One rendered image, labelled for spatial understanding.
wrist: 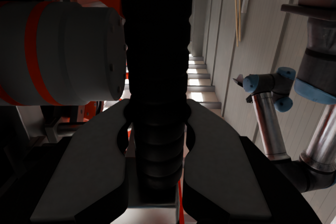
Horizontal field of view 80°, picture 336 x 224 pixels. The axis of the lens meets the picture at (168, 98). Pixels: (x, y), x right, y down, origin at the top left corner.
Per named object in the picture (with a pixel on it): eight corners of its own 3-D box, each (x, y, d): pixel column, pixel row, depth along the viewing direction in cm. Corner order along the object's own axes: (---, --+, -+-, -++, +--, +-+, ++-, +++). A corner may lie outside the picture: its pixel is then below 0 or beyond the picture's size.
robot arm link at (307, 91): (331, 63, 49) (312, 111, 55) (375, 60, 51) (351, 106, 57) (294, 50, 59) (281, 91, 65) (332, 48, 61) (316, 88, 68)
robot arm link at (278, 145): (263, 195, 81) (237, 80, 93) (287, 190, 83) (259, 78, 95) (284, 201, 70) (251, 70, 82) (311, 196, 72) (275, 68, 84)
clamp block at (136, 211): (50, 208, 14) (67, 248, 16) (181, 206, 14) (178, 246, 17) (77, 155, 18) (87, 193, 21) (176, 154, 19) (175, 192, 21)
